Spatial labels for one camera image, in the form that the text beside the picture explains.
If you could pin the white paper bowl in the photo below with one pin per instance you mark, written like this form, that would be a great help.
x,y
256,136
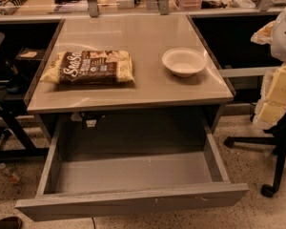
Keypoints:
x,y
184,62

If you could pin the black office chair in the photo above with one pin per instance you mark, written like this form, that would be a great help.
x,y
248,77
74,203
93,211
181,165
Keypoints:
x,y
278,140

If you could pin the black folding stand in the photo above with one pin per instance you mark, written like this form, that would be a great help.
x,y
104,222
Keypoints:
x,y
12,126

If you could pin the plastic bottle on floor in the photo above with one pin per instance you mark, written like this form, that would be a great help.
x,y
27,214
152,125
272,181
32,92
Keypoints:
x,y
9,173

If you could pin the dark shoe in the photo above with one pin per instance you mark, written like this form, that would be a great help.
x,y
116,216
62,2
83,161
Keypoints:
x,y
11,223

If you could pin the grey top drawer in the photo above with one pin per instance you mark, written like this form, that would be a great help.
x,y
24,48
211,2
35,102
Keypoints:
x,y
131,164

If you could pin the yellow foam padded gripper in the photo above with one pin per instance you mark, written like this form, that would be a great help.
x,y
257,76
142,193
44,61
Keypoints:
x,y
284,37

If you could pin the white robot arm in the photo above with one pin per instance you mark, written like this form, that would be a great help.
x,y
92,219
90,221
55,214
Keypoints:
x,y
274,34

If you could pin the brown yellow snack bag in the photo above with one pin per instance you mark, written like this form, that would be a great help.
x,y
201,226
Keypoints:
x,y
89,67

